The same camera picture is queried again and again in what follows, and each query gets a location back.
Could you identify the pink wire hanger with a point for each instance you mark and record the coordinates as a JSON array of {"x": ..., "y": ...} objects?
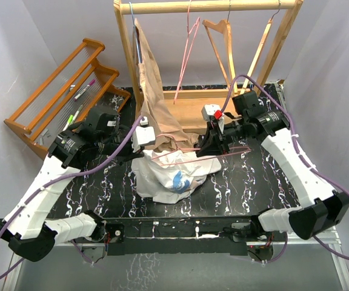
[
  {"x": 191, "y": 35},
  {"x": 189, "y": 154}
]

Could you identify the purple capped marker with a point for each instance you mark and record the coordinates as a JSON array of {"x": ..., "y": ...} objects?
[{"x": 82, "y": 91}]

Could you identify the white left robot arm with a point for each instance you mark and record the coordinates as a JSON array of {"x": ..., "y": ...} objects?
[{"x": 81, "y": 149}]

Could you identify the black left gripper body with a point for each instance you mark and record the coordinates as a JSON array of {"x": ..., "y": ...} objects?
[{"x": 124, "y": 151}]

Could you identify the wooden clothes rack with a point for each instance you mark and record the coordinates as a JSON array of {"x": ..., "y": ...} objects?
[{"x": 191, "y": 101}]

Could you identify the beige t shirt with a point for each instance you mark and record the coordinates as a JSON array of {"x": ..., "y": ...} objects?
[{"x": 168, "y": 131}]

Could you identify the blue wire hanger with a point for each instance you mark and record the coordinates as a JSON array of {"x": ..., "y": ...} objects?
[{"x": 136, "y": 35}]

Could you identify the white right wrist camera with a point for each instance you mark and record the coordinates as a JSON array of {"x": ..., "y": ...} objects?
[{"x": 212, "y": 112}]

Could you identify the white t shirt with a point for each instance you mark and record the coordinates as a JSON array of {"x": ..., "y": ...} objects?
[{"x": 172, "y": 184}]

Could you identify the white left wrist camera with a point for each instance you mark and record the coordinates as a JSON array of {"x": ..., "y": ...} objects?
[{"x": 144, "y": 135}]

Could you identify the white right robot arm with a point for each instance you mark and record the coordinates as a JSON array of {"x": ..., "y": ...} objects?
[{"x": 321, "y": 206}]

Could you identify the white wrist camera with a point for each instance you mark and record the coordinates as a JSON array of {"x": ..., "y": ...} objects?
[
  {"x": 212, "y": 112},
  {"x": 144, "y": 135}
]

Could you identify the white green marker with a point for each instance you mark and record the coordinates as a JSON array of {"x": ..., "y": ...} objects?
[{"x": 75, "y": 115}]

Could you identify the green capped marker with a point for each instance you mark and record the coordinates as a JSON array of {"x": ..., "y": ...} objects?
[{"x": 68, "y": 121}]

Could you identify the light wooden hanger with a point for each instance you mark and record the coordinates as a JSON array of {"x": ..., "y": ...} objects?
[{"x": 262, "y": 42}]

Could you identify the orange wooden shelf rack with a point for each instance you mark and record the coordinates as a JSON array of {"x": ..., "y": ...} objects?
[{"x": 45, "y": 112}]

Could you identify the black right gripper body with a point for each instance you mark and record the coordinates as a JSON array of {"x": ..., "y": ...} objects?
[{"x": 233, "y": 131}]

